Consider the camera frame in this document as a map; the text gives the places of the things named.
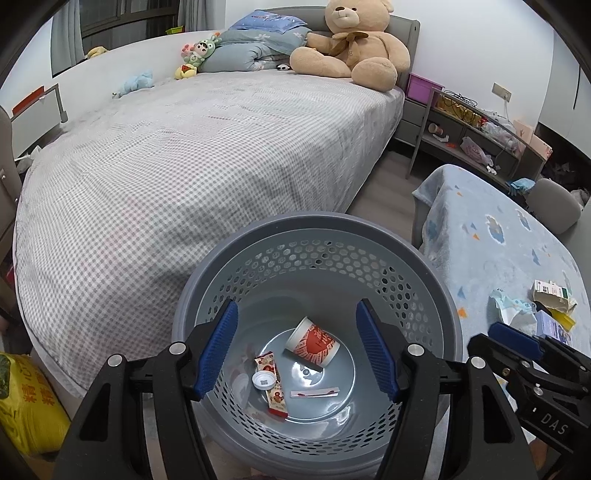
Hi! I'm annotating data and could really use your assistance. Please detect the blue wet wipes packet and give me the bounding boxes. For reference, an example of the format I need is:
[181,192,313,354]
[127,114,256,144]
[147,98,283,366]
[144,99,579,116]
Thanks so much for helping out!
[489,289,537,336]

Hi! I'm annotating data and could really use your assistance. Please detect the purple cardboard box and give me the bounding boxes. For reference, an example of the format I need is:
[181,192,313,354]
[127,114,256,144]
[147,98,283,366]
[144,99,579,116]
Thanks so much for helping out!
[535,310,572,346]

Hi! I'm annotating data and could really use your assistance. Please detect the white plastic lid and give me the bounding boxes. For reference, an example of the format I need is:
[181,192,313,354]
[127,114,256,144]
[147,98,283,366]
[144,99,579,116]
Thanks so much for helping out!
[252,370,276,391]

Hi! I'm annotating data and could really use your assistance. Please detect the white green medicine box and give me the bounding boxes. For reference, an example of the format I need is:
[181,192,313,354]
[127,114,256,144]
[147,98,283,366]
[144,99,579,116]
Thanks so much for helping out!
[532,280,578,314]

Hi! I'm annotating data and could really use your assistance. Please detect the yellow plastic lid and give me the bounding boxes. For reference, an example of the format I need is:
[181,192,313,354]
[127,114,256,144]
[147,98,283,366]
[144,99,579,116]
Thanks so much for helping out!
[550,309,576,332]

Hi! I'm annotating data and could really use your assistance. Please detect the red snack wrapper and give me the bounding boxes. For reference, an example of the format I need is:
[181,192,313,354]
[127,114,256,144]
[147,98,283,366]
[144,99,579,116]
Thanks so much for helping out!
[252,352,288,419]

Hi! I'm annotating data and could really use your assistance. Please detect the red white paper cup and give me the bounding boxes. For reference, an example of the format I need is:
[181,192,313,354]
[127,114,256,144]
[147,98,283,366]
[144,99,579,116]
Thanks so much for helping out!
[284,317,341,369]

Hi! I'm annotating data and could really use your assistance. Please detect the red white straw wrapper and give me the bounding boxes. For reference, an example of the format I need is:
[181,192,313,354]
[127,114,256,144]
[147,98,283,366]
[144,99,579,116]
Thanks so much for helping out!
[290,387,339,398]

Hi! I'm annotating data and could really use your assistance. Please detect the grey perforated trash basket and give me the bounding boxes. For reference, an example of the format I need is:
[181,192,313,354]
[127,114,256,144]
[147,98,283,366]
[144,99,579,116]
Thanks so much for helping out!
[172,213,463,479]

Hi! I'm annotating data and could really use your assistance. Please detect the blue patterned table blanket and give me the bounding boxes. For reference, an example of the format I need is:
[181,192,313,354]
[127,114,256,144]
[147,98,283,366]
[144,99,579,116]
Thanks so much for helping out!
[412,165,590,354]

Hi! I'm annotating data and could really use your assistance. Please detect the grey office chair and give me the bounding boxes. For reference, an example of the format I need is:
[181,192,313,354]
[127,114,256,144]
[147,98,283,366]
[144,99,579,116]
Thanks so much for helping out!
[526,178,582,236]

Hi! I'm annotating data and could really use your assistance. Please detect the grey checkered bed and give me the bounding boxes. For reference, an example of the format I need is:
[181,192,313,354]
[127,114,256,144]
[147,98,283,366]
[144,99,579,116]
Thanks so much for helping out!
[13,70,405,397]

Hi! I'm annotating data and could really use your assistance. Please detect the pink plastic bag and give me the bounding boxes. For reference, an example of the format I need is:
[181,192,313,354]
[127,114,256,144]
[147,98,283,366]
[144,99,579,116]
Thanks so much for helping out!
[460,136,494,167]

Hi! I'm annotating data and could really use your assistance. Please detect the yellow plastic bag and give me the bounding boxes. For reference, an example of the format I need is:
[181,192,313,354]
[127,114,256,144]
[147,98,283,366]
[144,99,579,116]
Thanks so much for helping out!
[0,353,70,457]

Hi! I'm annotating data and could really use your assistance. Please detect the grey shelf unit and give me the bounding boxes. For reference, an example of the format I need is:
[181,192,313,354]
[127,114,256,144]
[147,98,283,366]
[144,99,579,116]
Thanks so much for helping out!
[407,90,546,191]

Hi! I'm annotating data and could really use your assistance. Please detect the grey bedside drawer cabinet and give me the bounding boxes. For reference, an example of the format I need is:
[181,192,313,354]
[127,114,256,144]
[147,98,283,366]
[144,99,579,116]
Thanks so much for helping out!
[394,98,427,147]

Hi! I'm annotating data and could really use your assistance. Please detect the yellow gold patterned box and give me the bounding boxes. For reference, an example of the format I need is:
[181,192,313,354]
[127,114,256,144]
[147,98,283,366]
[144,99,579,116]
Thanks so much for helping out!
[436,94,485,128]

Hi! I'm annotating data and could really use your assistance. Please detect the purple storage box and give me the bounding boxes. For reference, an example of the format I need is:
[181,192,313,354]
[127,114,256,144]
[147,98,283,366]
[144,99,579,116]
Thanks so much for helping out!
[407,73,444,104]

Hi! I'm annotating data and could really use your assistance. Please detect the small light blue plush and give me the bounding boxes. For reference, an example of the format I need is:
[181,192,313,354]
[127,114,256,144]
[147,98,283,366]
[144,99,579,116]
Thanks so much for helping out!
[112,71,154,98]

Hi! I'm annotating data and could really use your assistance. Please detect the green hooded plush doll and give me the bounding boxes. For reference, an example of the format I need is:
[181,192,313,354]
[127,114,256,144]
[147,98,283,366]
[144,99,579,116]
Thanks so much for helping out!
[174,32,221,80]

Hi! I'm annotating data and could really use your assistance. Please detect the light blue folded quilt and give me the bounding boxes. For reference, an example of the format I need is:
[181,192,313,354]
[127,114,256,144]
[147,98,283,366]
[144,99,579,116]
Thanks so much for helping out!
[198,26,311,73]

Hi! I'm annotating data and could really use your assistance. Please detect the small yellow plush toy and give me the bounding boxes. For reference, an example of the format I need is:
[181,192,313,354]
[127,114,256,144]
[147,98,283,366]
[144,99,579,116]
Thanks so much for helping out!
[85,46,107,59]

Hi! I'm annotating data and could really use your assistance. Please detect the large tan teddy bear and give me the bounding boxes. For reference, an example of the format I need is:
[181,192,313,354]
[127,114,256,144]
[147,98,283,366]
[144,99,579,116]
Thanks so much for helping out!
[290,0,412,92]

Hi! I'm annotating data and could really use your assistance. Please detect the blue patterned pillow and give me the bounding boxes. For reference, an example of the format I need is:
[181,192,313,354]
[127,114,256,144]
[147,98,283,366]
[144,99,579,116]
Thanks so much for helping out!
[229,10,308,34]

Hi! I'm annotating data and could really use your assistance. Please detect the grey curtain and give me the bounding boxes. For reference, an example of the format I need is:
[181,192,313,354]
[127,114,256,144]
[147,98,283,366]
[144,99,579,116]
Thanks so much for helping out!
[50,0,85,77]

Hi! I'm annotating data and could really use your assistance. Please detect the white wall socket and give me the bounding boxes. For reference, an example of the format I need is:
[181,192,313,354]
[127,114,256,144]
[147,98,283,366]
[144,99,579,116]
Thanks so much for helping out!
[492,83,512,103]

